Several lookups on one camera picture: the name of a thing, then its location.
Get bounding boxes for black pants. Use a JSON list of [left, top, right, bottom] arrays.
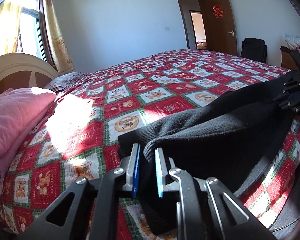
[[118, 76, 296, 235]]

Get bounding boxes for wooden dresser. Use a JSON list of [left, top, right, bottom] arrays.
[[281, 51, 298, 70]]

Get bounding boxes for floral plastic bag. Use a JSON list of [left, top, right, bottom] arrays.
[[285, 33, 300, 52]]

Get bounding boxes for black folding chair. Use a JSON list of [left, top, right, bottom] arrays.
[[241, 37, 268, 63]]

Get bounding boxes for red patterned bedspread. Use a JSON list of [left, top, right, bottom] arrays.
[[0, 49, 287, 235]]

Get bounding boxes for brown wooden door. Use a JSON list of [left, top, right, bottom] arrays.
[[203, 0, 237, 56]]

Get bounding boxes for red paper door decoration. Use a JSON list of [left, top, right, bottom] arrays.
[[212, 4, 225, 18]]

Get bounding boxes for pink folded blanket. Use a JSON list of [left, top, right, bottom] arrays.
[[0, 87, 56, 177]]

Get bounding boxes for striped grey pillow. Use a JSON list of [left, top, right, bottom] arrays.
[[44, 72, 87, 94]]

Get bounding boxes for yellow right curtain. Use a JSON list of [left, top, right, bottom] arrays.
[[43, 0, 75, 75]]

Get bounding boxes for yellow curtain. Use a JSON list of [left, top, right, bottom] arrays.
[[0, 0, 25, 56], [43, 0, 75, 75]]

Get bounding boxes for cream wooden headboard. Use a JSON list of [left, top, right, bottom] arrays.
[[0, 53, 59, 94]]

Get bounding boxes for window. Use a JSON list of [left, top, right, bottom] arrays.
[[17, 0, 53, 65]]

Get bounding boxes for yellow left curtain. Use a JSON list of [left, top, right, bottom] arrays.
[[0, 0, 25, 56]]

